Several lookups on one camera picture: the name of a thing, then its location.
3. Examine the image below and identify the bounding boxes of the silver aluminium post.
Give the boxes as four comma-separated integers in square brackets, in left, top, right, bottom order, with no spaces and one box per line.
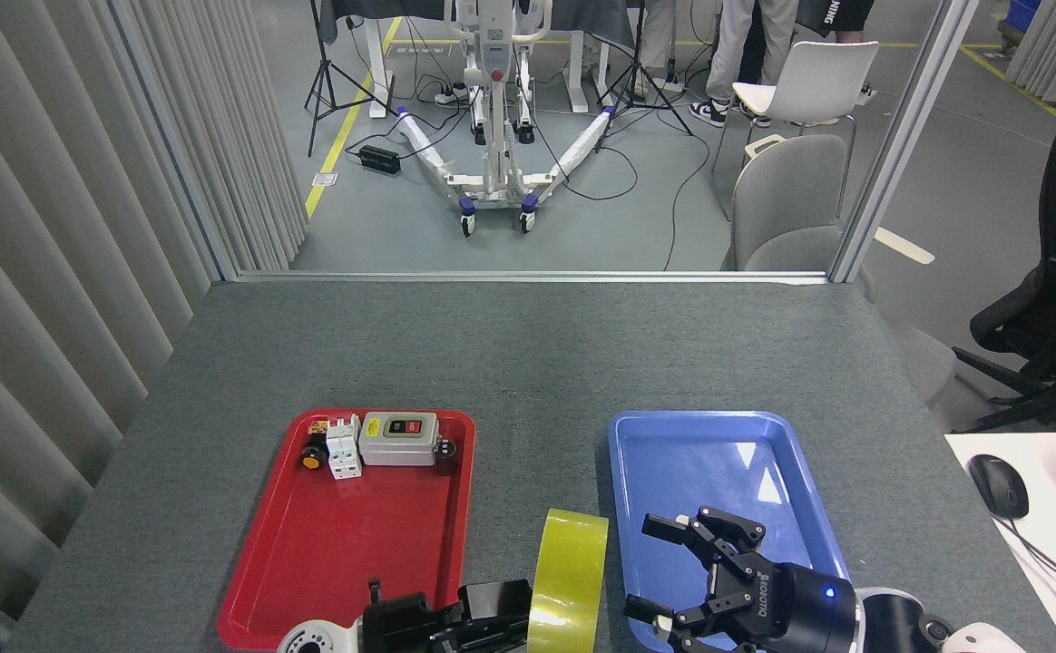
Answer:
[829,0,983,284]

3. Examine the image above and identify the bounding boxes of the black power adapter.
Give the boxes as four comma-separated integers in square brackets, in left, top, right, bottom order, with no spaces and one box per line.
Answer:
[358,144,402,176]

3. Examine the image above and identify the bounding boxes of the silver aluminium rail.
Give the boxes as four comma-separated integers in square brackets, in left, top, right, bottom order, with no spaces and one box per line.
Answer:
[236,270,828,286]

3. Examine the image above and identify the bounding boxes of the grey switch box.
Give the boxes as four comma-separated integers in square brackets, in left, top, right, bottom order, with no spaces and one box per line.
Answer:
[358,413,440,467]

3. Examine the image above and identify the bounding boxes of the person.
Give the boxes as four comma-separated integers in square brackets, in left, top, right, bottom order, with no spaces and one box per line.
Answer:
[796,0,878,101]
[634,0,685,99]
[689,0,794,128]

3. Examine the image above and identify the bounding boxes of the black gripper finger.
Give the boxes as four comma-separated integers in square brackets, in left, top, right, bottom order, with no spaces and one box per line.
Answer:
[644,506,769,590]
[624,594,762,653]
[458,580,533,627]
[433,624,529,653]

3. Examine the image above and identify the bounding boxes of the blue plastic tray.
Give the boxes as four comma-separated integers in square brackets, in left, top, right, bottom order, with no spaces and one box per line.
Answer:
[607,410,866,652]

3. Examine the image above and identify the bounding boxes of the white plastic chair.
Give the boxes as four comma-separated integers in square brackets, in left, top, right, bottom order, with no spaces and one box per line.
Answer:
[712,41,880,219]

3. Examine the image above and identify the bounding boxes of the grey upholstered chair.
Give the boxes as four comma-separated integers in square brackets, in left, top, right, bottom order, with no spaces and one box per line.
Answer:
[721,134,957,407]

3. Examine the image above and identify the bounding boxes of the dark cloth covered table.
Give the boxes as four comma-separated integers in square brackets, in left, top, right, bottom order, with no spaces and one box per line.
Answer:
[315,0,642,117]

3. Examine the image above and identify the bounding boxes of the white desk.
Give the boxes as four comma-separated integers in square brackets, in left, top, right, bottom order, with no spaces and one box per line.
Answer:
[944,432,1056,653]

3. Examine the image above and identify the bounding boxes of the yellow tape roll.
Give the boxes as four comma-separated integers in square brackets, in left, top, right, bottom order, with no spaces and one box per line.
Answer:
[528,508,609,653]

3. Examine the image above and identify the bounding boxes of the red plastic tray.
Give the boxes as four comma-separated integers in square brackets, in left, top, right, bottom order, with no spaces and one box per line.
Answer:
[218,408,476,650]

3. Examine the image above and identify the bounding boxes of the black computer mouse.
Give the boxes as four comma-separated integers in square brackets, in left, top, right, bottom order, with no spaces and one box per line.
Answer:
[967,454,1030,520]

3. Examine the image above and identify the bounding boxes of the black tripod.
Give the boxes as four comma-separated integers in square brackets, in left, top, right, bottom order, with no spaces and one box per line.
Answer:
[594,0,694,153]
[304,0,399,158]

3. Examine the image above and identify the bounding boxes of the white circuit breaker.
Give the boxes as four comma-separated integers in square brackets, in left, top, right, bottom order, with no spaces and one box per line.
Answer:
[326,415,364,481]

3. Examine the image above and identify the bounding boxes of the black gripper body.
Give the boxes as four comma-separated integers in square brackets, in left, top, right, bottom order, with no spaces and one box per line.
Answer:
[755,567,860,653]
[362,591,461,653]

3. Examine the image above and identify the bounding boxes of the white wheeled stand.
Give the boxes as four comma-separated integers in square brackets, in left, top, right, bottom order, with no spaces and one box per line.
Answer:
[395,0,618,239]

